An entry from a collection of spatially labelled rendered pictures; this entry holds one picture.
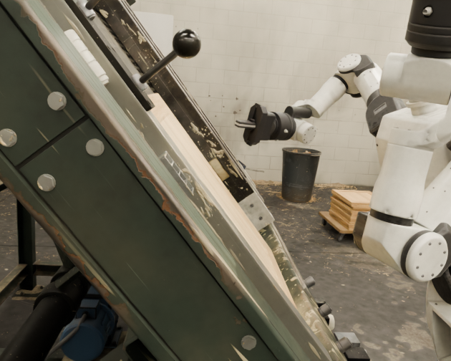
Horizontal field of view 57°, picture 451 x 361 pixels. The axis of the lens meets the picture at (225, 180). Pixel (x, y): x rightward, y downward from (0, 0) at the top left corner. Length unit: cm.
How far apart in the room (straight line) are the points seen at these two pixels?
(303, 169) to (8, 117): 494
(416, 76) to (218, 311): 44
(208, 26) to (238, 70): 72
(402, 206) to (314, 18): 583
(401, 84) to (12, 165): 52
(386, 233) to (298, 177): 461
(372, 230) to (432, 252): 9
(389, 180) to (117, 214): 42
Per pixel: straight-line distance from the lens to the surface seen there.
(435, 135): 65
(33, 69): 38
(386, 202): 66
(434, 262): 70
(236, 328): 42
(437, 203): 74
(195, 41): 56
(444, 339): 132
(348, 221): 411
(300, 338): 74
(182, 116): 134
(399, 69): 67
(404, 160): 66
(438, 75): 66
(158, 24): 464
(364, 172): 684
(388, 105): 118
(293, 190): 532
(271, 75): 618
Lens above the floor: 136
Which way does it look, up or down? 13 degrees down
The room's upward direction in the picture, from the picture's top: 5 degrees clockwise
